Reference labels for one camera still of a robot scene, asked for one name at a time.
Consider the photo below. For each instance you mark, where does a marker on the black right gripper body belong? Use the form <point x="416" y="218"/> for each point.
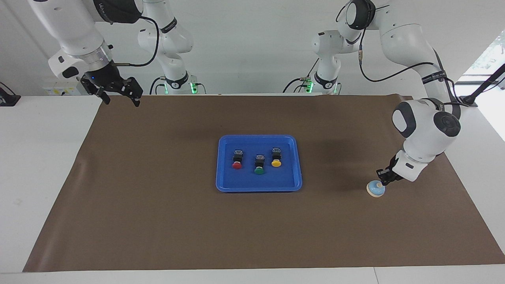
<point x="108" y="81"/>

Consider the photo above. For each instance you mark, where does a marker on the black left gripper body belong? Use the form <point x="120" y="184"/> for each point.
<point x="390" y="173"/>

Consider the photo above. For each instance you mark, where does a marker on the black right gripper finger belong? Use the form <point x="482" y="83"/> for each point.
<point x="136" y="100"/>
<point x="104" y="96"/>

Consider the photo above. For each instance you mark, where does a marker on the light blue desk bell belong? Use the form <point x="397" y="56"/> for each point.
<point x="375" y="191"/>

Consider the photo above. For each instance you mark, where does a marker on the yellow push button switch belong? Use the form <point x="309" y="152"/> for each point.
<point x="276" y="162"/>

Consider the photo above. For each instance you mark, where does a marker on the red push button switch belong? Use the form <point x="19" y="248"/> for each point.
<point x="236" y="165"/>

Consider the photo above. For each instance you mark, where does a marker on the green push button switch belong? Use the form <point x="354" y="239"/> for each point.
<point x="259" y="170"/>

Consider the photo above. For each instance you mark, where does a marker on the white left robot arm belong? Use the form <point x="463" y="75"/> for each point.
<point x="426" y="130"/>

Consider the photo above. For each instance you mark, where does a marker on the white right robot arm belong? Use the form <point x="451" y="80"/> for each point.
<point x="71" y="27"/>

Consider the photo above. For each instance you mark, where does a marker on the blue plastic tray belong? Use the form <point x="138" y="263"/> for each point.
<point x="236" y="181"/>

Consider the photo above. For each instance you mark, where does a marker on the white power strip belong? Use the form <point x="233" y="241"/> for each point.
<point x="59" y="88"/>

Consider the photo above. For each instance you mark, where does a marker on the black stand foot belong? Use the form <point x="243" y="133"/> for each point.
<point x="8" y="99"/>

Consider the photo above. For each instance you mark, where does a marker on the black tripod stand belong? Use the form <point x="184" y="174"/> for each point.
<point x="468" y="101"/>

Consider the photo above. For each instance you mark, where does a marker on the brown paper mat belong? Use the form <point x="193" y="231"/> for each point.
<point x="256" y="228"/>

